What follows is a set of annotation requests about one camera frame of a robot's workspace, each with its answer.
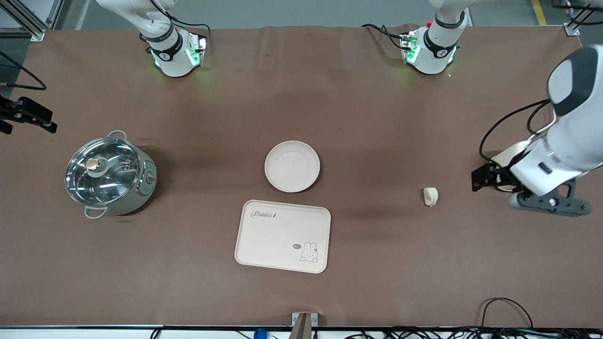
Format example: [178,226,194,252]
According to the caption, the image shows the cream round plate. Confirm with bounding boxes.
[264,140,321,193]

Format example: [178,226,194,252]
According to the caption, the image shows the white two-slot toaster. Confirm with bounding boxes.
[490,140,535,192]

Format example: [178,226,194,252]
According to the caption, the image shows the glass pot lid with knob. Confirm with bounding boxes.
[65,137,142,208]

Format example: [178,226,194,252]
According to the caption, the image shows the stainless steel electric pot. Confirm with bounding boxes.
[66,130,158,219]

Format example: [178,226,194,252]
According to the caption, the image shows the brown table cover mat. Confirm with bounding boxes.
[0,24,603,329]

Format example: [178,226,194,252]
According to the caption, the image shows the cream tray with rabbit print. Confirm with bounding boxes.
[234,200,332,274]

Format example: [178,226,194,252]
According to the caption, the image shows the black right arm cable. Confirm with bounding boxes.
[0,0,210,90]

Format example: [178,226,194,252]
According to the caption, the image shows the aluminium frame profile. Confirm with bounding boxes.
[552,0,603,37]
[0,0,64,42]

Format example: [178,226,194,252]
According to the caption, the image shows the thin black looped cable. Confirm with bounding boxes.
[480,297,534,330]

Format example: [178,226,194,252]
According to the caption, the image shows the tangled black cables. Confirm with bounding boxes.
[344,326,603,339]

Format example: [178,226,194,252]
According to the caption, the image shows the black left arm base cable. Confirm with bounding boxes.
[362,24,408,50]

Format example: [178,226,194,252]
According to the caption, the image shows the metal clamp bracket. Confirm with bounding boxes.
[292,312,318,339]

